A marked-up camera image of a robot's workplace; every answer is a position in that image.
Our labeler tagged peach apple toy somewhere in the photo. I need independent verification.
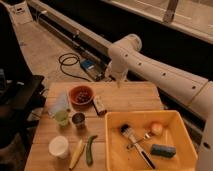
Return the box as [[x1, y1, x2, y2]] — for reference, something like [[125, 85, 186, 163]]
[[151, 122, 163, 135]]

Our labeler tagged small metal cup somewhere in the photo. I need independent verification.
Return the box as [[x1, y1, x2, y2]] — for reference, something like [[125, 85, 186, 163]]
[[72, 113, 85, 129]]

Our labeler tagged black coiled cable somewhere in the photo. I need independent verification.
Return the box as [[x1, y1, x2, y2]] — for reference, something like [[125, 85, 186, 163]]
[[58, 52, 92, 83]]

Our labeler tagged white box device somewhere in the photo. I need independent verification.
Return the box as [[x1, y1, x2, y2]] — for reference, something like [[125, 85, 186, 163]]
[[9, 1, 33, 26]]

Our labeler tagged red bowl with contents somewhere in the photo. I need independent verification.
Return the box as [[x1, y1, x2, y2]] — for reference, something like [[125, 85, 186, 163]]
[[69, 85, 94, 106]]

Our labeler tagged blue green sponge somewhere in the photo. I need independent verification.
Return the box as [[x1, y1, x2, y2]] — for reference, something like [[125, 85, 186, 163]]
[[150, 144, 176, 158]]

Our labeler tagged black chair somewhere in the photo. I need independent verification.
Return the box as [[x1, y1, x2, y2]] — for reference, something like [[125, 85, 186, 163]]
[[0, 3, 45, 150]]

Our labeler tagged green cucumber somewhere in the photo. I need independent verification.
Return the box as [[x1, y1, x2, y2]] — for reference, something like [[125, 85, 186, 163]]
[[86, 135, 98, 166]]

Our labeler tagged clear plastic bag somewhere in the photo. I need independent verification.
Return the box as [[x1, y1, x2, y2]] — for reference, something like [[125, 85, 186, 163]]
[[48, 92, 70, 117]]

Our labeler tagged brown rectangular eraser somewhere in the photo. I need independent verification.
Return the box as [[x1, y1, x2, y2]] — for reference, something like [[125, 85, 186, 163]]
[[93, 96, 107, 116]]

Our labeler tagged white paper cup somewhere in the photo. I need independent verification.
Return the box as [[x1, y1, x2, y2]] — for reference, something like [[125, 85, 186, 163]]
[[48, 136, 69, 159]]

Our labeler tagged blue grey power box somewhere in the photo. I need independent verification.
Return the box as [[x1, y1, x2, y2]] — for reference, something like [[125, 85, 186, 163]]
[[80, 59, 104, 81]]

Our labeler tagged yellow plastic bin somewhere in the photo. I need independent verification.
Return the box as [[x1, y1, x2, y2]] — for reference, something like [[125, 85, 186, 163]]
[[105, 110, 197, 171]]

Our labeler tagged metal spoon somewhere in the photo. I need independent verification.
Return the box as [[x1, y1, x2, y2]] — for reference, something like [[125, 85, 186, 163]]
[[126, 132, 152, 149]]

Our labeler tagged green plastic cup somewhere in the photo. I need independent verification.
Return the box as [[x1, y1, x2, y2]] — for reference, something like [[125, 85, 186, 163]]
[[54, 110, 69, 126]]

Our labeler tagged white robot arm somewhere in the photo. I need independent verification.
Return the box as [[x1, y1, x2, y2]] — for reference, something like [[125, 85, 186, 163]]
[[106, 34, 213, 171]]

